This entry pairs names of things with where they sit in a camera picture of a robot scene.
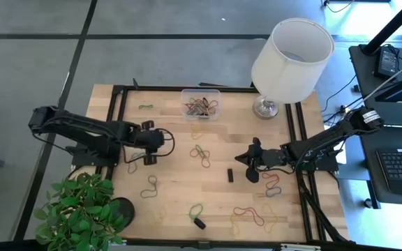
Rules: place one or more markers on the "clear plastic bin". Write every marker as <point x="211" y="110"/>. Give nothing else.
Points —
<point x="187" y="93"/>

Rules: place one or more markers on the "wide black rubber band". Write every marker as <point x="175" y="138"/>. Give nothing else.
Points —
<point x="205" y="102"/>
<point x="200" y="223"/>

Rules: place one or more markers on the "green rubber band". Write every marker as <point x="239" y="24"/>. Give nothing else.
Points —
<point x="191" y="211"/>
<point x="198" y="149"/>
<point x="146" y="106"/>
<point x="193" y="111"/>

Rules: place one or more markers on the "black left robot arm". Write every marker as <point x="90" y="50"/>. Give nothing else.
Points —
<point x="82" y="127"/>

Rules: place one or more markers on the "white shade table lamp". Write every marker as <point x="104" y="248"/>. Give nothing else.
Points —
<point x="291" y="66"/>

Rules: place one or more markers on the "black desk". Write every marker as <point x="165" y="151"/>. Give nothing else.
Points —
<point x="365" y="87"/>

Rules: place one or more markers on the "black diagonal pole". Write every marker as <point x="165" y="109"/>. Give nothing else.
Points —
<point x="393" y="24"/>

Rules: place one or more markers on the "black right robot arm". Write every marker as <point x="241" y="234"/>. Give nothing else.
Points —
<point x="326" y="139"/>

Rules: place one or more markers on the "green potted plant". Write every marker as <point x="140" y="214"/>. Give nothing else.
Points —
<point x="79" y="212"/>

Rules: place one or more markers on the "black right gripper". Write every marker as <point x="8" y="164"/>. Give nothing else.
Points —
<point x="271" y="157"/>

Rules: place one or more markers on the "black power adapter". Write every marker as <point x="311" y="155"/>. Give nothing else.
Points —
<point x="386" y="62"/>

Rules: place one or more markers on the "white bracket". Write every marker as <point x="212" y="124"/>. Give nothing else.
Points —
<point x="300" y="247"/>

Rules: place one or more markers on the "red rubber band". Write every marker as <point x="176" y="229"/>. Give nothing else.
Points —
<point x="206" y="162"/>
<point x="272" y="175"/>
<point x="248" y="209"/>

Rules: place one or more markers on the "small black block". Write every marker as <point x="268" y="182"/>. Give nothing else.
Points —
<point x="230" y="175"/>

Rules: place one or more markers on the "thin white rod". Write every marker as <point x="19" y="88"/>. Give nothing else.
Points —
<point x="379" y="89"/>

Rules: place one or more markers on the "black laptop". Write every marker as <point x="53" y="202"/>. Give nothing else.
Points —
<point x="401" y="165"/>

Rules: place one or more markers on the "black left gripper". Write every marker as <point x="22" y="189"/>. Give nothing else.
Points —
<point x="145" y="141"/>

